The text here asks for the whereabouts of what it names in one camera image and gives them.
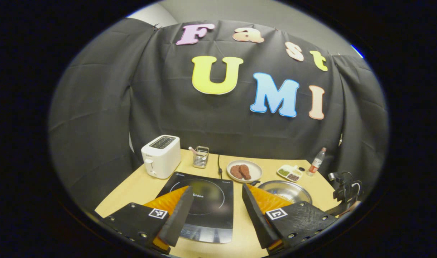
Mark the brown meat patty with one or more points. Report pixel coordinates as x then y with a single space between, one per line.
235 172
245 172

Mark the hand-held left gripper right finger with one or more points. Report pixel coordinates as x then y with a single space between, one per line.
256 216

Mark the white round plate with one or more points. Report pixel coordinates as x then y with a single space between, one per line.
256 170

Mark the clear plastic water bottle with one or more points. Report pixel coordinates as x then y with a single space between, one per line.
316 163

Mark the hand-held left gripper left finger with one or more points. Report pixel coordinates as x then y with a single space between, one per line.
179 216

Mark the white toaster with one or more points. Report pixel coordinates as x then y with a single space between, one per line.
160 157

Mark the black induction cooktop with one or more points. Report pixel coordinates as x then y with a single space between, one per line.
211 206

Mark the white divided bean dish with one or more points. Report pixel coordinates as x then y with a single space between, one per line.
290 173

